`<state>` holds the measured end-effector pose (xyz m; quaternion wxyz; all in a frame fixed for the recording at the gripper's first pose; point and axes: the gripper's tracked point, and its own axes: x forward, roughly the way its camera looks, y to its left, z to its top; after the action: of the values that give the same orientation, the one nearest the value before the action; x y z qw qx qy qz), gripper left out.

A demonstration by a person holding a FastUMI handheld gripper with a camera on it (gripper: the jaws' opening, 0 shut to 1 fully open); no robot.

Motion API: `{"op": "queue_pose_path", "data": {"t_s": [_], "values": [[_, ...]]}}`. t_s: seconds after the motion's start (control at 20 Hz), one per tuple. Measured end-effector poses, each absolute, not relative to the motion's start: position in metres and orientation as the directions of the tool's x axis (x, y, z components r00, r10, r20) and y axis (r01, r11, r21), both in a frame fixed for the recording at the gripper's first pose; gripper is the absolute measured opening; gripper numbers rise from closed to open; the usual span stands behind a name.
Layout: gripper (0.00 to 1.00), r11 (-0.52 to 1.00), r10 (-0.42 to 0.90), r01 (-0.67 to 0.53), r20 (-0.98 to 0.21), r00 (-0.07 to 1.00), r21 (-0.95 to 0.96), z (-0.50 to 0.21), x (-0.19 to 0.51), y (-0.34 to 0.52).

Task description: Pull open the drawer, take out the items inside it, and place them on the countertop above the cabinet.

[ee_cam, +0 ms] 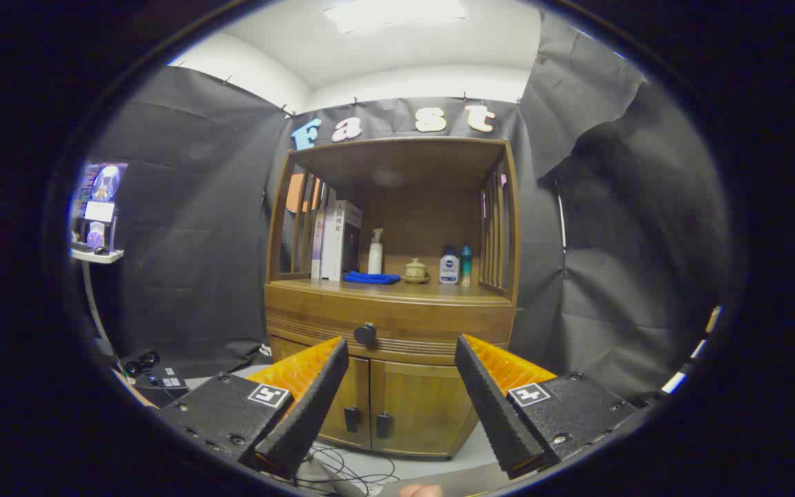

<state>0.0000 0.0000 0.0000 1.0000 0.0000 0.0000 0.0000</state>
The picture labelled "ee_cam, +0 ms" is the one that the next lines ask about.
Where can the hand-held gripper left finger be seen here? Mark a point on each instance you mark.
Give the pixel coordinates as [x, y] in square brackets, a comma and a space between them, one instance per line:
[311, 407]

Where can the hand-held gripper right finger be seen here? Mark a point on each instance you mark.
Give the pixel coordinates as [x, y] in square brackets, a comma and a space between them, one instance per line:
[494, 407]

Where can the black round drawer knob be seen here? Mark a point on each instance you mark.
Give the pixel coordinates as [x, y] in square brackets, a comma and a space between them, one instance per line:
[365, 335]

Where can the wooden drawer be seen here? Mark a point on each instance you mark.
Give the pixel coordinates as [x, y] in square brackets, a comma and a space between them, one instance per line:
[432, 321]

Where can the wooden cabinet door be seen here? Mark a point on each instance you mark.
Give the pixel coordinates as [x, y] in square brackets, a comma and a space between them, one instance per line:
[425, 407]
[356, 393]

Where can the wooden countertop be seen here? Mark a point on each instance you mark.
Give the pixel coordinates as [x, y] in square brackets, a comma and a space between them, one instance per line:
[425, 290]

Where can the wooden cabinet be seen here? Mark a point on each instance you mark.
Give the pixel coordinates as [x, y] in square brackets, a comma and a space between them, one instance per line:
[404, 221]

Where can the blue folded cloth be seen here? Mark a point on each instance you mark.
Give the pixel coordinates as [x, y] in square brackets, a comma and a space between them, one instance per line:
[370, 277]

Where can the teal slim bottle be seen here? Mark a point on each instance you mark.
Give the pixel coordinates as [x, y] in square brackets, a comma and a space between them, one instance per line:
[466, 266]

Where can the white blue lotion bottle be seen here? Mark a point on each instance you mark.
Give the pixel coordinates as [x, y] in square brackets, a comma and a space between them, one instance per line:
[449, 269]

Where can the black device on floor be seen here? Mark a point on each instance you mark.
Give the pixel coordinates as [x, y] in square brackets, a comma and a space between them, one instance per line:
[163, 386]

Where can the beige lidded ceramic teacup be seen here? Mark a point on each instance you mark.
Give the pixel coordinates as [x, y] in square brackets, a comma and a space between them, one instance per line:
[415, 270]

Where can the thin purple book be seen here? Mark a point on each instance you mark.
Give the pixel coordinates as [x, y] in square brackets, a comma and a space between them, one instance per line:
[316, 248]

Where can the white pump bottle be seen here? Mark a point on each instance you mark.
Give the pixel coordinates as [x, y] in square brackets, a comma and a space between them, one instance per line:
[375, 259]

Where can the large white book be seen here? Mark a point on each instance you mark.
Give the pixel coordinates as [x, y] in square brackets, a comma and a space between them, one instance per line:
[334, 241]

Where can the white framed object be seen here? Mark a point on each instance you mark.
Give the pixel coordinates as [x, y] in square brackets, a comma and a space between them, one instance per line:
[673, 382]

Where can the black backdrop cloth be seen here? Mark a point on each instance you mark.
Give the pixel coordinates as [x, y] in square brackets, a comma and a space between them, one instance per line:
[190, 241]

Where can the white tray stand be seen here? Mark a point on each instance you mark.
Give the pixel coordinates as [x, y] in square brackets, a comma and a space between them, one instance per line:
[97, 257]

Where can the computer monitor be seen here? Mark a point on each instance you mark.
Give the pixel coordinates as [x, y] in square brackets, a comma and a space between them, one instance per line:
[104, 186]

